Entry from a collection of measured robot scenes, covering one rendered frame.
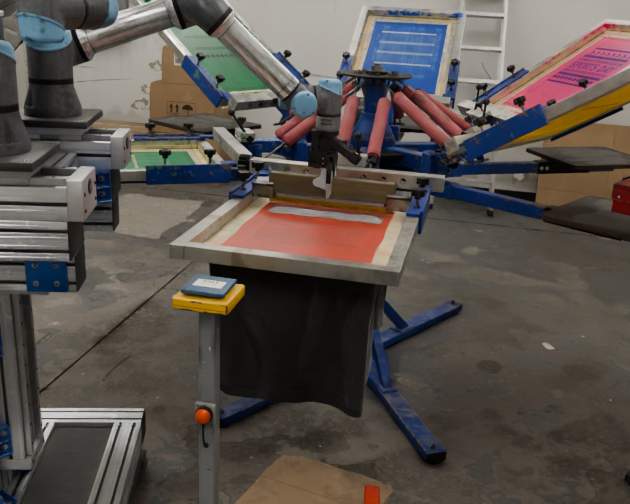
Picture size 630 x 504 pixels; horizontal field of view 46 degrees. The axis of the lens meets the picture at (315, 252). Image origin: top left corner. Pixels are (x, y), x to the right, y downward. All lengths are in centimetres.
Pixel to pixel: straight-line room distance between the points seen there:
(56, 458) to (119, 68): 514
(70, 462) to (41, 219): 103
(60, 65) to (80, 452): 118
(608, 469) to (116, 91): 554
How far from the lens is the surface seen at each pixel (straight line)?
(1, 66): 165
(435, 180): 254
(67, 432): 263
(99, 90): 732
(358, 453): 286
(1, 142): 165
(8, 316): 205
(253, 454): 282
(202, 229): 202
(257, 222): 221
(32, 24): 138
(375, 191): 232
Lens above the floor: 160
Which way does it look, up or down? 19 degrees down
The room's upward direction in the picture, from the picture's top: 3 degrees clockwise
